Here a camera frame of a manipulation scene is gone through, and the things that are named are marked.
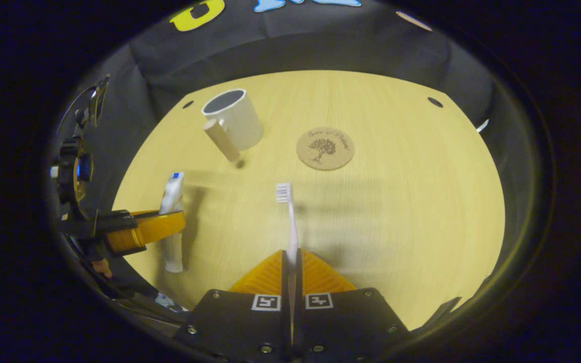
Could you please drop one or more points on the white toothbrush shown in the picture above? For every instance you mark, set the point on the white toothbrush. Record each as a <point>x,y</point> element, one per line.
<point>291,227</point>

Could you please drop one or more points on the round cork coaster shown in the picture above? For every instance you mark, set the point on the round cork coaster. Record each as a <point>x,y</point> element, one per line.
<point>325,148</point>

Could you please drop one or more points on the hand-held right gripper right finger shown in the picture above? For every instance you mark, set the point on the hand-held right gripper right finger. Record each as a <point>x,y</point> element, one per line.
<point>346,327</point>

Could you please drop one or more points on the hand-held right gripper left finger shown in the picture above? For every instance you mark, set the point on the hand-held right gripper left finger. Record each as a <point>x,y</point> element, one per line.
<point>240,327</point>

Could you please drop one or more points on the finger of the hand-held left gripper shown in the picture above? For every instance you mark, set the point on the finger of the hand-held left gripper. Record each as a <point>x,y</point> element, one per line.
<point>154,229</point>

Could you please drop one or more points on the white toothpaste tube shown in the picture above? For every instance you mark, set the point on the white toothpaste tube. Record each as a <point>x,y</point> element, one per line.
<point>172,194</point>

